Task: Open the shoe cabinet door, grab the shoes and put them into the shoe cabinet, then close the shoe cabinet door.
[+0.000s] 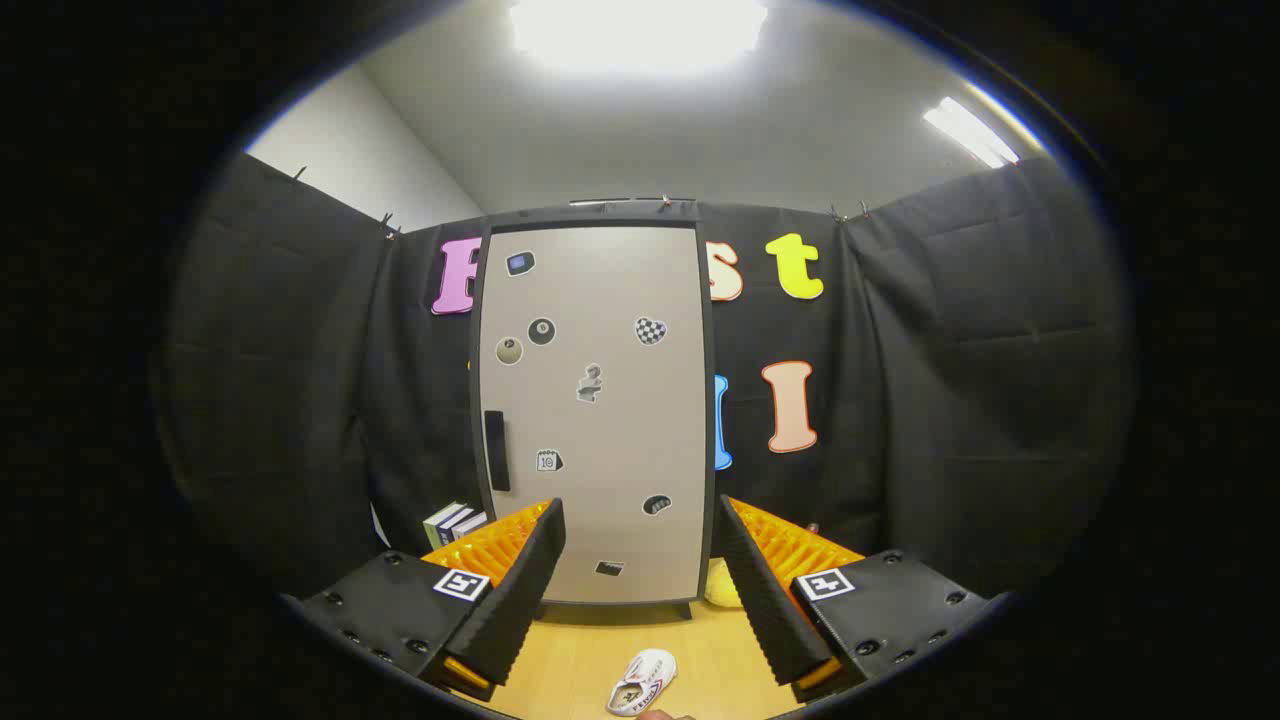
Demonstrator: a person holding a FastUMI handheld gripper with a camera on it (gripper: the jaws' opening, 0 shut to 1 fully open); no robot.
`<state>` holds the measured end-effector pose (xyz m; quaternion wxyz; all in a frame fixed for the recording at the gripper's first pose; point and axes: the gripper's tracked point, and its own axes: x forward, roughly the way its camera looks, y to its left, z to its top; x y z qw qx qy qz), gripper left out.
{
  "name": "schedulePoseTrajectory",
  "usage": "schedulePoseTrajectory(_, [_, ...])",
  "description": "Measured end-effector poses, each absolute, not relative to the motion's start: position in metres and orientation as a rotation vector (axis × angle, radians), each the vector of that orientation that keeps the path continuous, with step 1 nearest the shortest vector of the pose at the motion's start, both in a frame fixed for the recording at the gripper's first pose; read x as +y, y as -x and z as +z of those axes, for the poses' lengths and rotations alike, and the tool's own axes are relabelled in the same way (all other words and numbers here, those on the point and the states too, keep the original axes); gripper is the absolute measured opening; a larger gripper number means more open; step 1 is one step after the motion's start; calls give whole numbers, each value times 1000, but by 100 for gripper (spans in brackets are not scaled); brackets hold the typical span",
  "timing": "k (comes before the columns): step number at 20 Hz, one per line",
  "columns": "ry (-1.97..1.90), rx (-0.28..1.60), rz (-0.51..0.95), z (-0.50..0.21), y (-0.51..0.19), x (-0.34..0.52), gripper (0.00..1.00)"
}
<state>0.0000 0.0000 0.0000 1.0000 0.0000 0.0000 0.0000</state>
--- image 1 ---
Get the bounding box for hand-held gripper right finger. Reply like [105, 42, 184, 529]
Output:
[718, 495, 1001, 703]

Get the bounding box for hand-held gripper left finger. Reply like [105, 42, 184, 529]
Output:
[300, 497, 567, 701]

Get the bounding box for white canvas shoe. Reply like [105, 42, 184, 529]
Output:
[606, 648, 678, 717]

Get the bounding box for dark grey shoe cabinet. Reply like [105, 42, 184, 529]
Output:
[470, 203, 717, 621]

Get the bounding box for yellow plush toy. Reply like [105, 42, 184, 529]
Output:
[704, 558, 743, 609]

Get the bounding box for green spine book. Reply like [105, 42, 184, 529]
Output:
[423, 502, 466, 548]

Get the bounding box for black backdrop cloth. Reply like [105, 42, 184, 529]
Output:
[150, 150, 1136, 601]

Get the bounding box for narrow ceiling light strip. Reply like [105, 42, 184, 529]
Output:
[922, 96, 1021, 169]

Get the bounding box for large ceiling light panel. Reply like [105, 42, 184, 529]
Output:
[508, 0, 771, 73]

